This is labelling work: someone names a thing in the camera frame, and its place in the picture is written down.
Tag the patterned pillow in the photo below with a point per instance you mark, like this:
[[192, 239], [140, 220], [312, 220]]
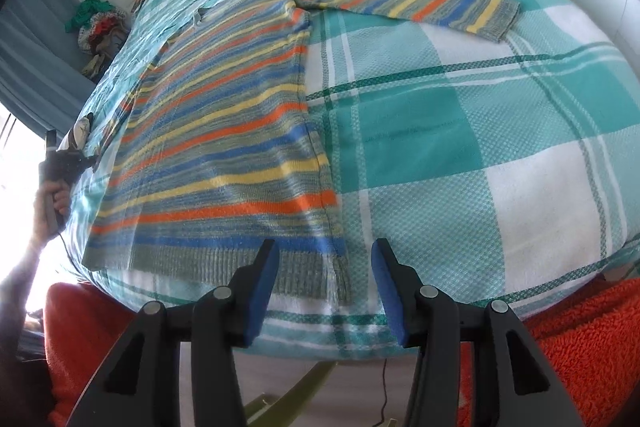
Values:
[[82, 129]]

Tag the blue curtain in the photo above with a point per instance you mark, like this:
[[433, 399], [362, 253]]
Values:
[[35, 57]]

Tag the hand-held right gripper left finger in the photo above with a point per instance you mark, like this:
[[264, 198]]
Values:
[[260, 287]]

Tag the teal plaid blanket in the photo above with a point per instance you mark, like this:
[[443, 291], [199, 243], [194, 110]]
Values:
[[450, 132]]

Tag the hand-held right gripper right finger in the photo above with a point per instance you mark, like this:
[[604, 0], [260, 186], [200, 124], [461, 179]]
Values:
[[390, 292]]

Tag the person's left forearm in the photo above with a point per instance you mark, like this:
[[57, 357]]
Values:
[[20, 287]]

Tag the pile of colourful clothes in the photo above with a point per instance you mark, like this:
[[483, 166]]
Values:
[[100, 32]]

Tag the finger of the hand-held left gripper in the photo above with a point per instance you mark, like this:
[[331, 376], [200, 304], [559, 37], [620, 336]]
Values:
[[89, 162]]

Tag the person's left hand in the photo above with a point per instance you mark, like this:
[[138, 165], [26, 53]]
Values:
[[40, 214]]

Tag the striped knit sweater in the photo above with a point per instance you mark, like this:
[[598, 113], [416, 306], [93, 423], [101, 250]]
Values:
[[225, 132]]

